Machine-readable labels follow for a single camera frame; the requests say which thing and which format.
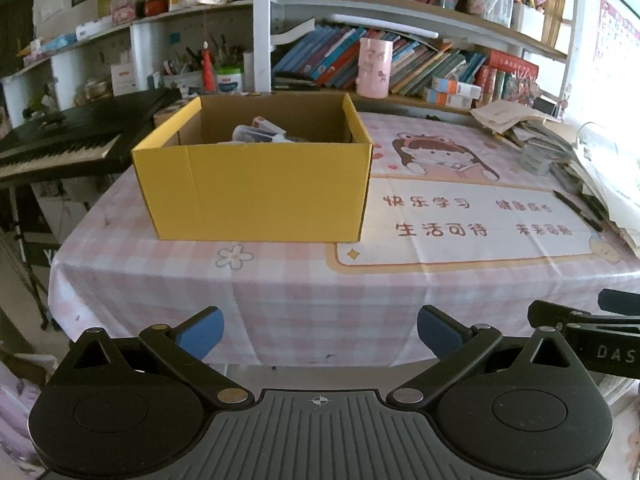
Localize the red cone candle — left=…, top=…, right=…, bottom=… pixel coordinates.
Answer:
left=201, top=41, right=217, bottom=95

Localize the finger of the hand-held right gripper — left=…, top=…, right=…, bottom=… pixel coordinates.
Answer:
left=597, top=288, right=640, bottom=314
left=527, top=299, right=640, bottom=333

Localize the white tube lamp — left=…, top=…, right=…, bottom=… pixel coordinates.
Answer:
left=325, top=14, right=441, bottom=38

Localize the white jar blue label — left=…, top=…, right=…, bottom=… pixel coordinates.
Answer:
left=216, top=66, right=245, bottom=93

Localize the row of slanted books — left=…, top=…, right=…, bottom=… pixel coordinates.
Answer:
left=272, top=25, right=488, bottom=96

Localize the black keyboard stand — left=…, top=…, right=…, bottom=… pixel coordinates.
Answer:
left=0, top=180, right=66, bottom=331

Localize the pink printed cup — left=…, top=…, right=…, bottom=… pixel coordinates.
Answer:
left=356, top=37, right=393, bottom=99

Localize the pink checked cloth desktop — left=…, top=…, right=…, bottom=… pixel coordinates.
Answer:
left=48, top=110, right=640, bottom=367

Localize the wall poster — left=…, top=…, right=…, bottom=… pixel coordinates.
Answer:
left=592, top=0, right=640, bottom=86

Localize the white tissue box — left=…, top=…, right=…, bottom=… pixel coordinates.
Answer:
left=75, top=17, right=113, bottom=41

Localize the black keyboard piano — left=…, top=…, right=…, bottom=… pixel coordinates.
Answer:
left=0, top=87, right=183, bottom=186

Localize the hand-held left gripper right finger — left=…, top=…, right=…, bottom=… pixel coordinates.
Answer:
left=387, top=305, right=596, bottom=408

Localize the yellow cardboard box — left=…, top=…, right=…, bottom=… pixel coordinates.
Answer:
left=131, top=91, right=374, bottom=242

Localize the pile of papers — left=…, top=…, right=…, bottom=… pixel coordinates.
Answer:
left=470, top=100, right=640, bottom=258

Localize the black pen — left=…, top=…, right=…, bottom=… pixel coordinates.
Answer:
left=552, top=190, right=604, bottom=232

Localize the blue tissue pack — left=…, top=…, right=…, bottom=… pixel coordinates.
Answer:
left=37, top=34, right=76, bottom=53

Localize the red book box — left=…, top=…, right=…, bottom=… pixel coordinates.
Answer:
left=475, top=50, right=541, bottom=106

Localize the white shelf unit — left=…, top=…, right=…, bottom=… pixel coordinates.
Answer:
left=2, top=0, right=583, bottom=121

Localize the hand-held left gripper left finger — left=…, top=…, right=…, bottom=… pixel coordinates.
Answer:
left=50, top=306, right=253, bottom=408

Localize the white bottle with blue cap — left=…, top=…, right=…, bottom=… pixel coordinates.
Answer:
left=232, top=124, right=287, bottom=144

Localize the brush holder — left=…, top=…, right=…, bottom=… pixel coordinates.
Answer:
left=162, top=50, right=203, bottom=92

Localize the white box red label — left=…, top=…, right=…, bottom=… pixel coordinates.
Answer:
left=111, top=62, right=137, bottom=96

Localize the white storage box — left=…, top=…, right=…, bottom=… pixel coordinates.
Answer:
left=511, top=2, right=546, bottom=43

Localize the orange and white carton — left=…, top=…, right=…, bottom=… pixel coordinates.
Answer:
left=431, top=76, right=482, bottom=98
left=424, top=87, right=473, bottom=108

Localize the pink small box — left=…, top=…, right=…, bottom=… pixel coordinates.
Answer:
left=110, top=0, right=137, bottom=26

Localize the pink cloth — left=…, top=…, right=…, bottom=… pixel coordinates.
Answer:
left=0, top=355, right=51, bottom=480

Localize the printed pink desk mat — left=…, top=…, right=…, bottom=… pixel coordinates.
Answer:
left=325, top=112, right=626, bottom=275

